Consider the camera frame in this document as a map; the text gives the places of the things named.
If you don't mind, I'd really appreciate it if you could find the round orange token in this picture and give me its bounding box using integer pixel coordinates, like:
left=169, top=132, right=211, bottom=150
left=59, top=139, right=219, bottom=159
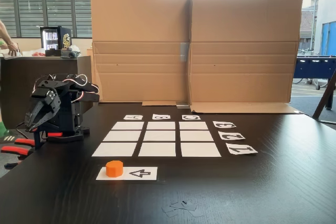
left=105, top=160, right=124, bottom=178

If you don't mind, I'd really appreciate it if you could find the white paper grid square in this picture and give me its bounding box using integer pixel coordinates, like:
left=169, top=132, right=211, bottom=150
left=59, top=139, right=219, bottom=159
left=146, top=121, right=176, bottom=131
left=138, top=142, right=176, bottom=157
left=180, top=130, right=215, bottom=142
left=91, top=142, right=138, bottom=157
left=102, top=130, right=142, bottom=142
left=111, top=121, right=145, bottom=131
left=143, top=130, right=176, bottom=142
left=181, top=142, right=222, bottom=157
left=179, top=121, right=209, bottom=131

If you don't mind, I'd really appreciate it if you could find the red black bar clamp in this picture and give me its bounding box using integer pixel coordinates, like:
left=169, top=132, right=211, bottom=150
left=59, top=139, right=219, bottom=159
left=0, top=137, right=36, bottom=169
left=33, top=129, right=65, bottom=151

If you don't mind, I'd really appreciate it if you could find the dark brown counter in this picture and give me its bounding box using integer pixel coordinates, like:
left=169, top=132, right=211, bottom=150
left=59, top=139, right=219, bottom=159
left=0, top=55, right=100, bottom=130

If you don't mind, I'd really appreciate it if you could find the black mini fridge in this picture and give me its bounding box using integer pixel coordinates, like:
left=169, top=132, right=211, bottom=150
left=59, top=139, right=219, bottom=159
left=39, top=26, right=72, bottom=51

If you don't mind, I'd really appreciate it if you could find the person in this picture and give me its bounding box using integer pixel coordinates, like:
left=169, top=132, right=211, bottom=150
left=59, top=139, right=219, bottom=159
left=0, top=20, right=23, bottom=143

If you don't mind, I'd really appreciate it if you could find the brown cardboard panel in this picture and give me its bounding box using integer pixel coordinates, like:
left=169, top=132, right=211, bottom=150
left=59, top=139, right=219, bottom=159
left=90, top=0, right=194, bottom=106
left=189, top=0, right=304, bottom=114

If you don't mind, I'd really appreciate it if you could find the white arrow paper sheet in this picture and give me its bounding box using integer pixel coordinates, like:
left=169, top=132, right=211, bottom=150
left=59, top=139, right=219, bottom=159
left=96, top=166, right=158, bottom=181

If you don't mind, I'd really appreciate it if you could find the paper label number 3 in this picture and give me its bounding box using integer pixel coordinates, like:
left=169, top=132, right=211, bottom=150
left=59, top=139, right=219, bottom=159
left=212, top=121, right=237, bottom=130

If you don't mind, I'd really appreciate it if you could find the paper label number 2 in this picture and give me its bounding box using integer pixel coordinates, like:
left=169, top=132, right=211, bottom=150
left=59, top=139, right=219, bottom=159
left=218, top=131, right=246, bottom=141

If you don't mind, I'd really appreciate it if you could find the paper label number 1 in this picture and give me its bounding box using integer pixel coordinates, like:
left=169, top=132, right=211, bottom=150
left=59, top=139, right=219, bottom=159
left=225, top=142, right=259, bottom=156

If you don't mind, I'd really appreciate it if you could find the blue foosball table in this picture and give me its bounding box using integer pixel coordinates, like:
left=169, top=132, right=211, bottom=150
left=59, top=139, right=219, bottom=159
left=293, top=55, right=336, bottom=91

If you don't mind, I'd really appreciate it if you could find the dark wooden stand leg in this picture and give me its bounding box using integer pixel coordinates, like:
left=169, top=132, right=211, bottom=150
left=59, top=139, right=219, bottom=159
left=312, top=68, right=336, bottom=125

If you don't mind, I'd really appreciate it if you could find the white red servo cable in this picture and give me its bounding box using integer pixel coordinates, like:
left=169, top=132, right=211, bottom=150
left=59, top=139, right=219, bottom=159
left=34, top=73, right=100, bottom=104

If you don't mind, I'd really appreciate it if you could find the black power cable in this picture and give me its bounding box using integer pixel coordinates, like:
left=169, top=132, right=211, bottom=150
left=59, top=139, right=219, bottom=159
left=15, top=123, right=29, bottom=141

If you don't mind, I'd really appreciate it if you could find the dark grey camera device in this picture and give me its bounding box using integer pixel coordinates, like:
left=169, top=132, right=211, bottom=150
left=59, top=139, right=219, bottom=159
left=60, top=47, right=81, bottom=59

